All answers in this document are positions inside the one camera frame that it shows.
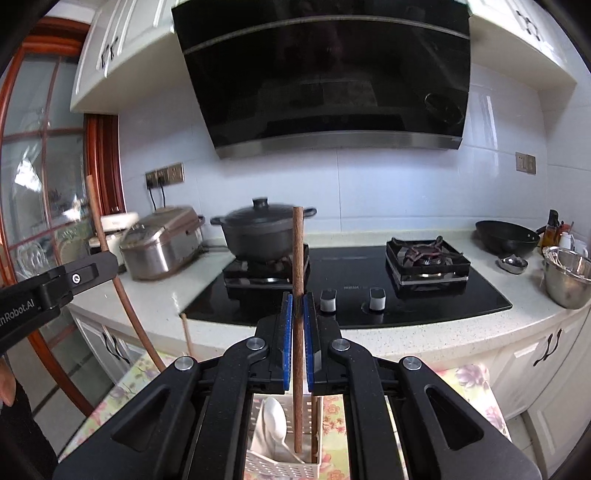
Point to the black wok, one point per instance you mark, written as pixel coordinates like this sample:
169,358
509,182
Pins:
505,235

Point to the person's left forearm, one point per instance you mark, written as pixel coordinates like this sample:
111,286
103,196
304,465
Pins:
5,383

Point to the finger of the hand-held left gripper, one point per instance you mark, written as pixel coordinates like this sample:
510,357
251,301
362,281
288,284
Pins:
78,279

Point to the dark clothing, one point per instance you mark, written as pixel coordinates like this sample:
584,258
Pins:
23,438

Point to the black range hood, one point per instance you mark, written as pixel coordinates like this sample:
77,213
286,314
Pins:
323,83

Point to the white upper cabinet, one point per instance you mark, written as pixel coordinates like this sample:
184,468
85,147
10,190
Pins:
517,32
115,55

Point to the black gas stove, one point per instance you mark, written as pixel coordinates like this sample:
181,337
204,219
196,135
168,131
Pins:
360,277

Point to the white plastic utensil basket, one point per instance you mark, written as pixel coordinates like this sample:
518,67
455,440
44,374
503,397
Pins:
277,470

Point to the red wooden glass door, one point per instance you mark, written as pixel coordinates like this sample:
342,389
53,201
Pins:
108,161

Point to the stainless steel bowl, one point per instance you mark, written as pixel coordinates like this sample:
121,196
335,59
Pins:
568,286

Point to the black lidded pot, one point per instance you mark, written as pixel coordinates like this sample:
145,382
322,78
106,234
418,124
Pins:
258,235

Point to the white ceramic spoon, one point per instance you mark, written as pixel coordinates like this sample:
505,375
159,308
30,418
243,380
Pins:
259,438
274,424

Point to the silver rice cooker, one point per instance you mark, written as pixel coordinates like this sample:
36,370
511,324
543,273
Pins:
157,249

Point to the wall light switch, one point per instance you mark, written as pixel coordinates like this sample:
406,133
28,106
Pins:
525,163

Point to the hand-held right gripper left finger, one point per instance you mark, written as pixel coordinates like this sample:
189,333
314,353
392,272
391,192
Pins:
287,346

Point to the floral tablecloth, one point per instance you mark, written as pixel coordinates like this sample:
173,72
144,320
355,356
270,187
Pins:
466,383

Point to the white base cabinet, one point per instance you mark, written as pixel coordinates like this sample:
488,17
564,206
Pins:
521,364

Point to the brown wooden chopstick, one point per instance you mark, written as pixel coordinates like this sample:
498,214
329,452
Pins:
187,334
96,212
316,429
298,249

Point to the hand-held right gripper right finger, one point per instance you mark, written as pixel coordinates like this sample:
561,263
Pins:
309,346

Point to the white electric cooker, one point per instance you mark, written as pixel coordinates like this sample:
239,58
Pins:
117,224

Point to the amber oil bottle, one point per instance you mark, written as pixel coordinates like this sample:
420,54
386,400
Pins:
549,235

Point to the wall socket panel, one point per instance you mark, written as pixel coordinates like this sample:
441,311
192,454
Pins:
173,174

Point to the small steel dish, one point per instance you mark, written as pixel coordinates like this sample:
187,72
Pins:
512,264

